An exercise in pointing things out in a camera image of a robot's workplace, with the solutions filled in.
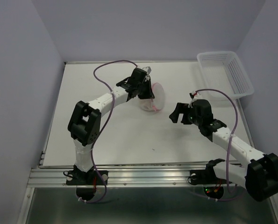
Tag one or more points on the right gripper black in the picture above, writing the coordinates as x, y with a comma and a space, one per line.
180, 108

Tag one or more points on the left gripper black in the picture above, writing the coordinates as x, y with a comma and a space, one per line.
149, 94

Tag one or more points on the white mesh laundry bag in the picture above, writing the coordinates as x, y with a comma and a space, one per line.
158, 101

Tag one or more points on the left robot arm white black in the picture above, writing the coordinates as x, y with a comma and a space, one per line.
85, 121

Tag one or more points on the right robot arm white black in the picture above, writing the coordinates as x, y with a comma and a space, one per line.
257, 173

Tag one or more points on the white plastic basket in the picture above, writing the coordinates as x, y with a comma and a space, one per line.
223, 71

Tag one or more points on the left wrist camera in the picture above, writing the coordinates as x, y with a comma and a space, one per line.
147, 69

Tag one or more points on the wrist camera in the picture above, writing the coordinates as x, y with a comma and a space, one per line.
147, 69
195, 96

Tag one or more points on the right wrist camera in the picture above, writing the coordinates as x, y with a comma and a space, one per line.
195, 96

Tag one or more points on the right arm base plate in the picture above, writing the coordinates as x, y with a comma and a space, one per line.
206, 175

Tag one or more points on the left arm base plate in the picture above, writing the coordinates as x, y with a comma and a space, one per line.
87, 178

